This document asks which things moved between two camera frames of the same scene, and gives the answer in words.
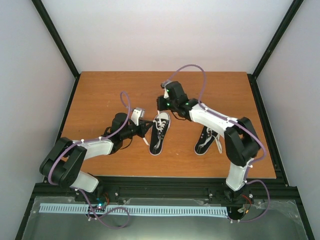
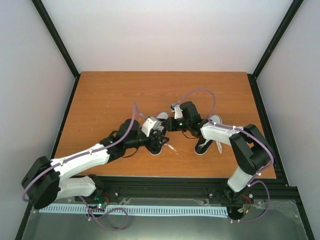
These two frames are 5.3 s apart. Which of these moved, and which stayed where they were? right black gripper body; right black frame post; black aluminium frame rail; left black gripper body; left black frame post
Moved: left black gripper body; right black gripper body
Stayed: left black frame post; right black frame post; black aluminium frame rail
